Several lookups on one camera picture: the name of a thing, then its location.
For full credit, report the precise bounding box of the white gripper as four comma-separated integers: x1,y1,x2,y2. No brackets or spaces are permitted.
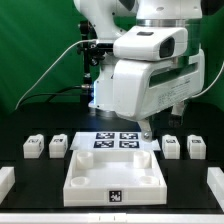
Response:
113,50,205,142

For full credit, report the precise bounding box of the white square table top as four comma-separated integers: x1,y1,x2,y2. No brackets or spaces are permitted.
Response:
63,149,167,206

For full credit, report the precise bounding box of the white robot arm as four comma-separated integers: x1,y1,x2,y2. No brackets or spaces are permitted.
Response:
73,0,224,141

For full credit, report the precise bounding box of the white sheet with tags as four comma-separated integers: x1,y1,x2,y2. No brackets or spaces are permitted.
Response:
70,132,160,151

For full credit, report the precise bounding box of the white left obstacle block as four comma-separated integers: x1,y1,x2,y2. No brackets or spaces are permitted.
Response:
0,167,15,204

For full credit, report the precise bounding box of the white right obstacle wall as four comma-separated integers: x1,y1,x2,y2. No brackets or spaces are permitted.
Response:
207,167,224,212

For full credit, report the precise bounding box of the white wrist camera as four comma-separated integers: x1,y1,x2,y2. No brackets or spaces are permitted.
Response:
113,26,188,61

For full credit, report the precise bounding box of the black cable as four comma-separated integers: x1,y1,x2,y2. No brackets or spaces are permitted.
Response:
18,85,84,108

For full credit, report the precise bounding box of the white front rail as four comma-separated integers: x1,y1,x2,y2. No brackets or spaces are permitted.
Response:
0,213,224,224

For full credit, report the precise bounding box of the grey cable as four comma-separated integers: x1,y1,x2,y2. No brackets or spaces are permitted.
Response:
14,39,98,110

